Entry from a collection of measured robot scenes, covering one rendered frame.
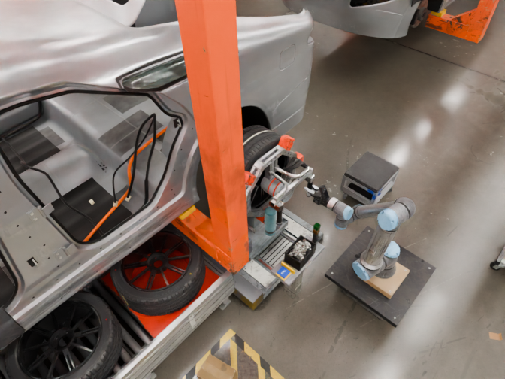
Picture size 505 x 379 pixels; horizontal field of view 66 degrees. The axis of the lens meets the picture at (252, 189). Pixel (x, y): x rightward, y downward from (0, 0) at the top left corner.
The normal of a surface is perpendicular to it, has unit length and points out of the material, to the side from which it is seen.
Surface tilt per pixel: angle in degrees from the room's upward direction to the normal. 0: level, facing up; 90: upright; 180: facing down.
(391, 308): 0
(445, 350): 0
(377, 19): 91
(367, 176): 0
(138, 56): 39
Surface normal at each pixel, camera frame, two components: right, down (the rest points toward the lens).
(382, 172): -0.02, -0.66
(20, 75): 0.39, -0.33
